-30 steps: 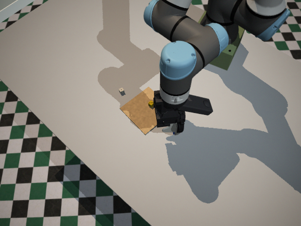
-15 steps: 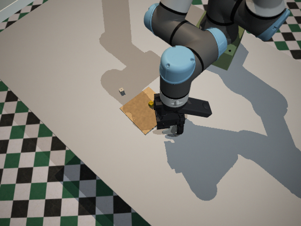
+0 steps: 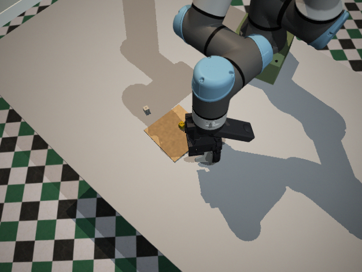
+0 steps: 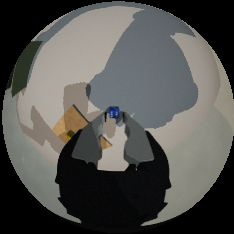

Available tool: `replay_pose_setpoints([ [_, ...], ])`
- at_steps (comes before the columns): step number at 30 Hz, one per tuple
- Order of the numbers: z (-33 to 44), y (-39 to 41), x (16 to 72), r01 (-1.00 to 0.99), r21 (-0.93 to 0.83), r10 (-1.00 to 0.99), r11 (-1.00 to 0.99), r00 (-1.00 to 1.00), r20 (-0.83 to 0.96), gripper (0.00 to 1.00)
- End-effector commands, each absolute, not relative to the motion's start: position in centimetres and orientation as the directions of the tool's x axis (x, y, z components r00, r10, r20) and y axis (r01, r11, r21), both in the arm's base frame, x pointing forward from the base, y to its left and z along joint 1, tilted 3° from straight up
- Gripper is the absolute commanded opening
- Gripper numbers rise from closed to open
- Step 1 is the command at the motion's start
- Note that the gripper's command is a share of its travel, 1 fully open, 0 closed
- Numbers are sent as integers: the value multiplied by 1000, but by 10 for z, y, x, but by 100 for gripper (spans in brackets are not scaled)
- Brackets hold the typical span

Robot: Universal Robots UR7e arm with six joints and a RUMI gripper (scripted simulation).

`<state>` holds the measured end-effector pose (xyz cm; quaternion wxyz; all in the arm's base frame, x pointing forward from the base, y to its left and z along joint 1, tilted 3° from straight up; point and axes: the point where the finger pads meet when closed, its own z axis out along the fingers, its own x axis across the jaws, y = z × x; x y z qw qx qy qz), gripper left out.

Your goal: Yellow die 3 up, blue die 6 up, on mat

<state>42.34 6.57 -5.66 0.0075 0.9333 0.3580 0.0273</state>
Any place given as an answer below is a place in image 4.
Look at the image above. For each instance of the yellow die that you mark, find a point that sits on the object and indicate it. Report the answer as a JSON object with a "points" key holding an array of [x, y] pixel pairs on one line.
{"points": [[69, 135]]}

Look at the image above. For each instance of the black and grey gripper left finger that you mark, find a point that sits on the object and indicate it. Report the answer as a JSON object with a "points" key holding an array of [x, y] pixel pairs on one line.
{"points": [[82, 148]]}

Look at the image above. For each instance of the blue die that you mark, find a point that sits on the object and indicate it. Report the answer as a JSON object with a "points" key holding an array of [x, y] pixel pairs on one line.
{"points": [[114, 112]]}

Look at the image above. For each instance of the tan square mat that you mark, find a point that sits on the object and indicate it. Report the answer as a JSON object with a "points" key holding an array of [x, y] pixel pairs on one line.
{"points": [[72, 121]]}

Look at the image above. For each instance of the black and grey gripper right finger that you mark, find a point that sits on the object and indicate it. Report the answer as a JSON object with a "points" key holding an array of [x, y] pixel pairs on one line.
{"points": [[142, 149]]}

